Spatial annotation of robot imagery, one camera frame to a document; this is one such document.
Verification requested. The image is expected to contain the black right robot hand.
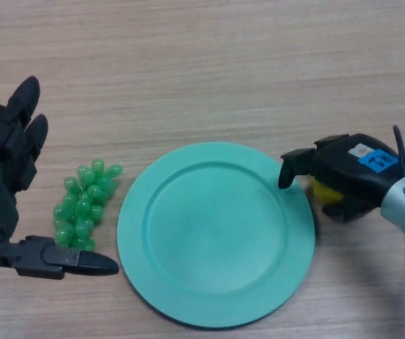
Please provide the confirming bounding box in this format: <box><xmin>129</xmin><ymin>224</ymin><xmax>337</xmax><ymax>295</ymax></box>
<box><xmin>278</xmin><ymin>133</ymin><xmax>405</xmax><ymax>223</ymax></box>

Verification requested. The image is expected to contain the yellow starfruit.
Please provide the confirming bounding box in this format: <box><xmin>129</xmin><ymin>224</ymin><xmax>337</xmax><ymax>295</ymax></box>
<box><xmin>310</xmin><ymin>178</ymin><xmax>347</xmax><ymax>205</ymax></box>

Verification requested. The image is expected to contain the green round plate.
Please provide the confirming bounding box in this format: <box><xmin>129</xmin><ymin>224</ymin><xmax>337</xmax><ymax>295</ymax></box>
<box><xmin>116</xmin><ymin>141</ymin><xmax>316</xmax><ymax>329</ymax></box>

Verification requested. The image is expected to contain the green grape bunch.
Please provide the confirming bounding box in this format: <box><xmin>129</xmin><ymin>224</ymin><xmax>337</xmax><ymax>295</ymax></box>
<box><xmin>53</xmin><ymin>158</ymin><xmax>123</xmax><ymax>252</ymax></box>

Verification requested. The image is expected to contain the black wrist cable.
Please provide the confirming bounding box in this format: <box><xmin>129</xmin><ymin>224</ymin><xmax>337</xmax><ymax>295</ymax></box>
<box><xmin>392</xmin><ymin>125</ymin><xmax>405</xmax><ymax>177</ymax></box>

